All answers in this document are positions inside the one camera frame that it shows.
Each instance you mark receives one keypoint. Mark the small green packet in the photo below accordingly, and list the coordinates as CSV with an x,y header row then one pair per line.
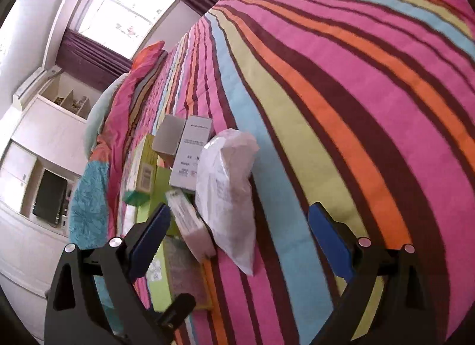
x,y
135,198

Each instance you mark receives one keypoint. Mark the striped colourful bedsheet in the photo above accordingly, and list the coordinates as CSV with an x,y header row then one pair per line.
x,y
334,107

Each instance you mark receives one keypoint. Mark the pale mint pillow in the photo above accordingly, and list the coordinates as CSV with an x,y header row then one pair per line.
x,y
97,114

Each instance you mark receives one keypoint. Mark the pink striped pillow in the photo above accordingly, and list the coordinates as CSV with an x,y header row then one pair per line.
x,y
124,107

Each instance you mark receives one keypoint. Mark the white plastic bag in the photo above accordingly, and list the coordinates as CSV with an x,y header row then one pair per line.
x,y
226,196

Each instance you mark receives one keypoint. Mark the lime green box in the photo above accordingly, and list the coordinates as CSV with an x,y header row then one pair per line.
x,y
157,274

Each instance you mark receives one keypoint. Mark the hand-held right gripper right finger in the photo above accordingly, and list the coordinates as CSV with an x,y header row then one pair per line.
x,y
330,241

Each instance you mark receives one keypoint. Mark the white printed carton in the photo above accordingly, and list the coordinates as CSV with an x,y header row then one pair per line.
x,y
191,155

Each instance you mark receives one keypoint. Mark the grey white carton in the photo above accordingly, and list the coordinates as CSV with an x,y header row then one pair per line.
x,y
169,139

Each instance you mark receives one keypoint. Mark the window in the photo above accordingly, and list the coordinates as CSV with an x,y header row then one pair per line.
x,y
122,7

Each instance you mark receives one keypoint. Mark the white wall cabinet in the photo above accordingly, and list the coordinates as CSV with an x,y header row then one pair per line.
x,y
40,133

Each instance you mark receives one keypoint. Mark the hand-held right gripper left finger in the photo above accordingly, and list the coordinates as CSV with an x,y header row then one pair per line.
x,y
150,241

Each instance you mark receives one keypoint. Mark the pink speckled box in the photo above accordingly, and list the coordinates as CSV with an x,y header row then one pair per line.
x,y
183,274

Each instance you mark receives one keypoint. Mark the yellow-green box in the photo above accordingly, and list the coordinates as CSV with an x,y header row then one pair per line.
x,y
143,170

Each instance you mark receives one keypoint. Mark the small pink box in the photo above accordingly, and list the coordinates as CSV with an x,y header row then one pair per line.
x,y
189,222

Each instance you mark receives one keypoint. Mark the white air conditioner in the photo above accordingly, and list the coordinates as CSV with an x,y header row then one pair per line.
x,y
33,85

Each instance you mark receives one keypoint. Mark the black television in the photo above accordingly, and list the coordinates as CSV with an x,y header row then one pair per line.
x,y
48,196

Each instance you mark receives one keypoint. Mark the teal patterned blanket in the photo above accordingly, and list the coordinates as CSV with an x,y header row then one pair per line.
x,y
89,204

